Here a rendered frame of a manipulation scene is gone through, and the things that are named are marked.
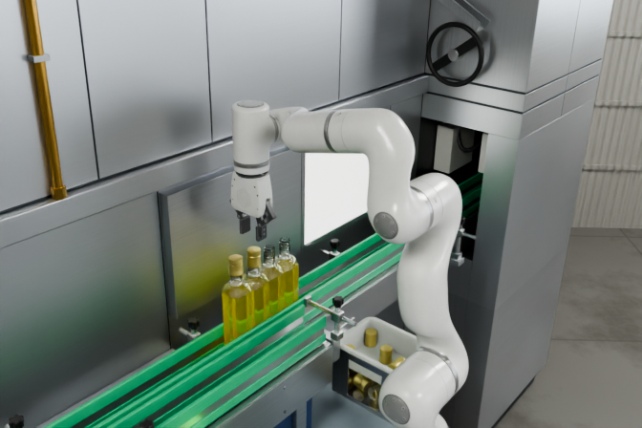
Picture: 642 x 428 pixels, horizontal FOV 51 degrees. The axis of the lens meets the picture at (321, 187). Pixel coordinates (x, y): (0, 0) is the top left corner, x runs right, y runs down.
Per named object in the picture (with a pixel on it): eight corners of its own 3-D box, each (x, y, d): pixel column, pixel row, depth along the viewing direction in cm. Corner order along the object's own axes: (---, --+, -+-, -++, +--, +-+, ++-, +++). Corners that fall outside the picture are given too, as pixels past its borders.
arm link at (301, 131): (371, 97, 144) (269, 104, 164) (324, 115, 133) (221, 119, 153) (376, 139, 147) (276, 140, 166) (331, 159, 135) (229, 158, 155)
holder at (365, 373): (353, 353, 208) (354, 310, 201) (429, 394, 192) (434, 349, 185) (316, 381, 195) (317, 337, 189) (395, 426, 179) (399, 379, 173)
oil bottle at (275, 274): (269, 324, 186) (268, 256, 177) (285, 331, 182) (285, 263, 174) (255, 333, 182) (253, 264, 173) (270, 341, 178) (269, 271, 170)
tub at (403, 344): (368, 338, 201) (370, 313, 198) (433, 371, 188) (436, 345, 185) (331, 366, 189) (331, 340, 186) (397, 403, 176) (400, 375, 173)
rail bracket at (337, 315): (310, 319, 187) (310, 281, 182) (358, 344, 177) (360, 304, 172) (302, 324, 185) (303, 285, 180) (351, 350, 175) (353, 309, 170)
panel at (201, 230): (376, 203, 235) (381, 110, 222) (383, 206, 233) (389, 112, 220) (169, 314, 172) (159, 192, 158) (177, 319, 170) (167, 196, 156)
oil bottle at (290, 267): (284, 315, 190) (284, 247, 181) (299, 323, 186) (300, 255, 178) (270, 324, 186) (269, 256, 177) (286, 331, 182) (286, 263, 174)
